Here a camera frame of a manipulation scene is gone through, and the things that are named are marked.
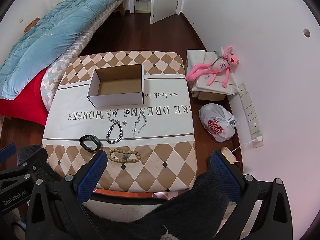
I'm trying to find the white cardboard box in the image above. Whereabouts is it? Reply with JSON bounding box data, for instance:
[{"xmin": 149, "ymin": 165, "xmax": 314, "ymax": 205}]
[{"xmin": 87, "ymin": 64, "xmax": 144, "ymax": 108}]

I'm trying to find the red blanket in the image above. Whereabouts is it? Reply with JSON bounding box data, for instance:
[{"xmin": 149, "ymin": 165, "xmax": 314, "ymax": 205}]
[{"xmin": 0, "ymin": 68, "xmax": 48, "ymax": 126}]

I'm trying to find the brown cardboard box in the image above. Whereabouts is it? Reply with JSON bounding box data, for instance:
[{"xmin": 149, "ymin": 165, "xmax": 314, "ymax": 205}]
[{"xmin": 191, "ymin": 91, "xmax": 226, "ymax": 101}]

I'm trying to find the white wall socket strip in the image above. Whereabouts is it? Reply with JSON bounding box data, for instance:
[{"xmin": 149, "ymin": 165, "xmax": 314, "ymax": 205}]
[{"xmin": 239, "ymin": 83, "xmax": 263, "ymax": 148}]

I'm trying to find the patterned table cloth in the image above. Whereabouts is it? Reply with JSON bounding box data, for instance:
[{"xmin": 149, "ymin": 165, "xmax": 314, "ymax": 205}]
[{"xmin": 42, "ymin": 51, "xmax": 197, "ymax": 192}]

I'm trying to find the thin silver necklace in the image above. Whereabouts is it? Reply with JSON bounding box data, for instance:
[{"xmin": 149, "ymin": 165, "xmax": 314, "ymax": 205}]
[{"xmin": 131, "ymin": 111, "xmax": 148, "ymax": 138}]

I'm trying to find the pink panther plush toy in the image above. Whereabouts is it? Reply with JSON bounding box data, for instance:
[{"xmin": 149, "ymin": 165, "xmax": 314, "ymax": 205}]
[{"xmin": 185, "ymin": 46, "xmax": 239, "ymax": 88}]

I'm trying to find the wooden bead bracelet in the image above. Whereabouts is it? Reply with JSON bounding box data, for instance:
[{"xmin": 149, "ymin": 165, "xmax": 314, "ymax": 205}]
[{"xmin": 107, "ymin": 147, "xmax": 142, "ymax": 164}]

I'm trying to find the black smart band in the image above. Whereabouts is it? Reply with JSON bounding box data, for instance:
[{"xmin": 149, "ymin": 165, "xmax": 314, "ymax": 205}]
[{"xmin": 79, "ymin": 135, "xmax": 102, "ymax": 153}]

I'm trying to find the light blue duvet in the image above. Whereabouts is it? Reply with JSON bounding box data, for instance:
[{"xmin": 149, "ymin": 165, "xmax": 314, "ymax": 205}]
[{"xmin": 1, "ymin": 0, "xmax": 117, "ymax": 100}]

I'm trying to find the white plastic bag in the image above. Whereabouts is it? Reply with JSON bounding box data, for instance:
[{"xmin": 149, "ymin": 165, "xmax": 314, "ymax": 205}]
[{"xmin": 199, "ymin": 103, "xmax": 237, "ymax": 143}]

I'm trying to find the thick silver chain bracelet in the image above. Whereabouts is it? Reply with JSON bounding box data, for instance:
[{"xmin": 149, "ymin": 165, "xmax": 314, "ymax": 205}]
[{"xmin": 105, "ymin": 119, "xmax": 124, "ymax": 145}]

